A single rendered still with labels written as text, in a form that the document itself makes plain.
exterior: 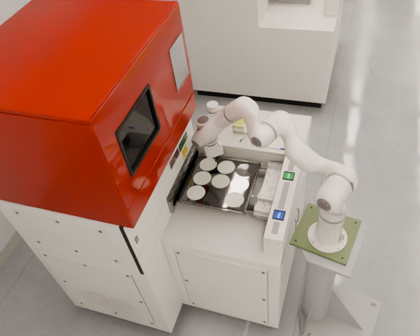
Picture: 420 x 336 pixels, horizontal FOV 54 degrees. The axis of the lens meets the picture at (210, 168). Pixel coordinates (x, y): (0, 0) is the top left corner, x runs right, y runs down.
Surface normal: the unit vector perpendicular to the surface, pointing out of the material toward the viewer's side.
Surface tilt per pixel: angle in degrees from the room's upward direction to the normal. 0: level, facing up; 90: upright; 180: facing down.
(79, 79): 0
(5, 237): 90
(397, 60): 0
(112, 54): 0
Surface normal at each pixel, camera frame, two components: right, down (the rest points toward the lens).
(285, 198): -0.11, -0.68
